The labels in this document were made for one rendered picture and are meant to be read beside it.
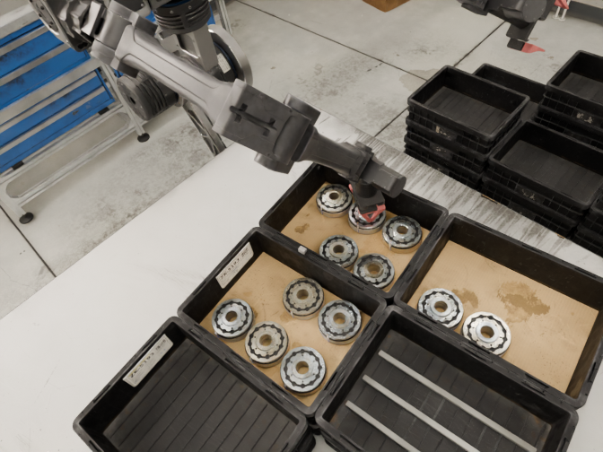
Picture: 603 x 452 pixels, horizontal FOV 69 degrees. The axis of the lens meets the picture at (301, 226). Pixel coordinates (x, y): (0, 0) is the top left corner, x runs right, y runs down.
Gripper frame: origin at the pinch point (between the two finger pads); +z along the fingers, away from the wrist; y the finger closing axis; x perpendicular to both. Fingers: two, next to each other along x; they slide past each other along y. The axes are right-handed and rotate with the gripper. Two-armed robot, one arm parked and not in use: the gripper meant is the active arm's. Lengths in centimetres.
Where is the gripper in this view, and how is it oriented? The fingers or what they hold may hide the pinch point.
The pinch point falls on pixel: (366, 211)
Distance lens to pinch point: 121.5
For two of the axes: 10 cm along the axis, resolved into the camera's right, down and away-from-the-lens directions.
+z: 1.3, 5.7, 8.1
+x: -9.7, 2.6, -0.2
